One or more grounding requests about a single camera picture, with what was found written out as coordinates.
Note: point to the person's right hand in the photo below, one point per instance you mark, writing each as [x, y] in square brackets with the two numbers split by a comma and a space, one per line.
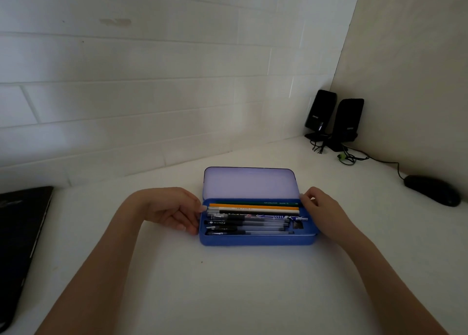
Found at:
[327, 214]

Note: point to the person's left hand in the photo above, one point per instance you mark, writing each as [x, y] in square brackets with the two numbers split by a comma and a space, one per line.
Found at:
[166, 208]

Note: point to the person's right thumb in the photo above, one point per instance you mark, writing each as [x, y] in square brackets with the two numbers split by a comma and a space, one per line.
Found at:
[309, 212]

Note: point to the person's left thumb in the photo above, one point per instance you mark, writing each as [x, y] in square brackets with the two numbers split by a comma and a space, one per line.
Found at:
[186, 225]

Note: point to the blue pencil case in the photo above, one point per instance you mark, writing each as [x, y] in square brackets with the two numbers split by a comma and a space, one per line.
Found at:
[248, 183]

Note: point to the person's left forearm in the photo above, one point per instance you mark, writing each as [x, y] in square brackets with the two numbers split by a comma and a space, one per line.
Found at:
[98, 269]

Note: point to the person's right forearm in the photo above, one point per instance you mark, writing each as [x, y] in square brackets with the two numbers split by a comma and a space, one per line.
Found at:
[387, 283]

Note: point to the clear pen with black grip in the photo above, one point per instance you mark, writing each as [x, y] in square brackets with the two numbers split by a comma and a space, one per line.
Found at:
[252, 232]
[252, 222]
[256, 227]

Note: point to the orange pencil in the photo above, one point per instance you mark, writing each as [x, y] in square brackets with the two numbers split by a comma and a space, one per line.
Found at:
[252, 206]

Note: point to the green audio plug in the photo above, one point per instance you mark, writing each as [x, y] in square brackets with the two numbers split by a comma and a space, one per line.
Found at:
[342, 157]

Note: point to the black desktop speaker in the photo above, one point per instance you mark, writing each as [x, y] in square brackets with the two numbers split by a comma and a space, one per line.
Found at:
[321, 110]
[349, 121]

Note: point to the black computer mouse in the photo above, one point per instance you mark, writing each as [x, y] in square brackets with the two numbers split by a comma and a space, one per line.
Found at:
[433, 190]

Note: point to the black laptop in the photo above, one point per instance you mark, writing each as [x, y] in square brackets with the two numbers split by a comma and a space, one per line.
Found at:
[20, 247]

